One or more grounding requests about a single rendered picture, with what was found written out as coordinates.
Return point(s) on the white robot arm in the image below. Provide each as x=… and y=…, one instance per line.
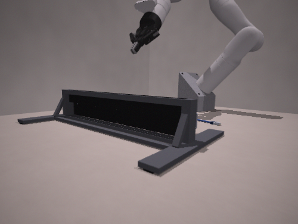
x=247, y=37

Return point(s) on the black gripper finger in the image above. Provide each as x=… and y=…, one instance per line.
x=134, y=37
x=143, y=39

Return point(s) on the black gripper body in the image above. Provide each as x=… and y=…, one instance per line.
x=152, y=20

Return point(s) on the dark grey rack frame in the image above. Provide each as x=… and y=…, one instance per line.
x=138, y=115

